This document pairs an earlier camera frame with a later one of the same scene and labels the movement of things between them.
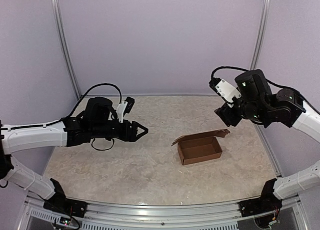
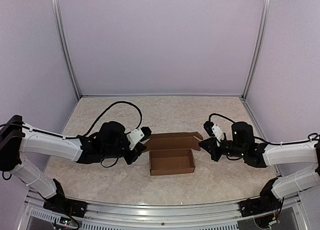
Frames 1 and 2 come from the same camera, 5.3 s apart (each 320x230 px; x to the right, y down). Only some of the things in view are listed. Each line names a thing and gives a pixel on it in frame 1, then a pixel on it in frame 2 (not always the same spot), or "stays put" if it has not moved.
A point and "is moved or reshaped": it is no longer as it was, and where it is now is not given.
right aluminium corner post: (260, 43) stays put
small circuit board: (64, 220) stays put
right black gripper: (226, 115) to (210, 144)
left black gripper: (132, 136) to (141, 147)
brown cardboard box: (200, 146) is moved or reshaped
